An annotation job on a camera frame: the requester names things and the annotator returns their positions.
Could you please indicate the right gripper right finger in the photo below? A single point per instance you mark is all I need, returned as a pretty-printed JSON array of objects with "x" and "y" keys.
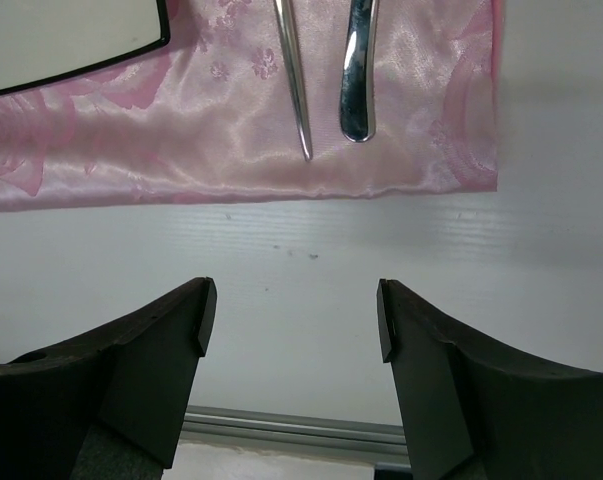
[{"x": 473, "y": 407}]

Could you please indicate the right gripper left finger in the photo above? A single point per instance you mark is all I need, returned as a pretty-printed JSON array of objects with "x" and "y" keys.
[{"x": 109, "y": 403}]

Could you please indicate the pink satin cloth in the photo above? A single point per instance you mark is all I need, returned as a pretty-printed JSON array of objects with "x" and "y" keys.
[{"x": 208, "y": 119}]

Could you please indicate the silver knife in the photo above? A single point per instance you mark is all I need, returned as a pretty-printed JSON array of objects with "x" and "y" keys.
[{"x": 356, "y": 102}]

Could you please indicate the square white plate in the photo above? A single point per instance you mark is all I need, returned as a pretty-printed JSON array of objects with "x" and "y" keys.
[{"x": 43, "y": 42}]

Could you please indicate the silver spoon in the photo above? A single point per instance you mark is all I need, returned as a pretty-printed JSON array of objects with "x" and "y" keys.
[{"x": 293, "y": 64}]

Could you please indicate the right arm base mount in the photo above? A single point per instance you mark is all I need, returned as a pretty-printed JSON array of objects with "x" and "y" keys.
[{"x": 392, "y": 472}]

